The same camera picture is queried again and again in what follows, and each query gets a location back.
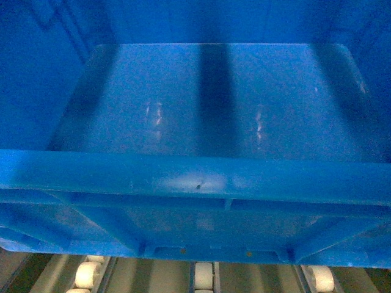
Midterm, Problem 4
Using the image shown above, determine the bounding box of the white roller track left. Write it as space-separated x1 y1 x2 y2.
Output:
66 255 105 293

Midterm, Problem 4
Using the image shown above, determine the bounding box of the white roller track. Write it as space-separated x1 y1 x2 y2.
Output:
301 266 337 293
66 255 105 293
189 262 221 293

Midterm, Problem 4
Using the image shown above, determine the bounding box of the large blue plastic crate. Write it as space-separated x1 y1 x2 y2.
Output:
1 1 390 268

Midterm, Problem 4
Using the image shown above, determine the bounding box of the white roller track middle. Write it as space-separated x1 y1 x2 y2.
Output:
189 262 221 293

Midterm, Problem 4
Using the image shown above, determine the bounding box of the white roller track right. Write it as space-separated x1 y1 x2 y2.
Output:
301 266 337 293

